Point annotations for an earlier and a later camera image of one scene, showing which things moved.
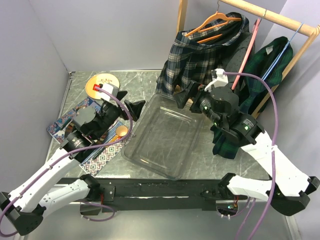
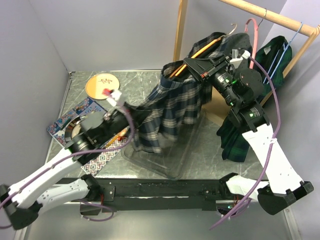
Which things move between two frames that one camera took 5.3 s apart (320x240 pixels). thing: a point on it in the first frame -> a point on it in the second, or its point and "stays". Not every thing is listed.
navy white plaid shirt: (198, 54) -> (174, 106)
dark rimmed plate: (71, 128) stays
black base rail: (157, 195) stays
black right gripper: (196, 90) -> (202, 68)
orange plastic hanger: (214, 37) -> (178, 71)
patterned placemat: (94, 164) stays
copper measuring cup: (120, 131) stays
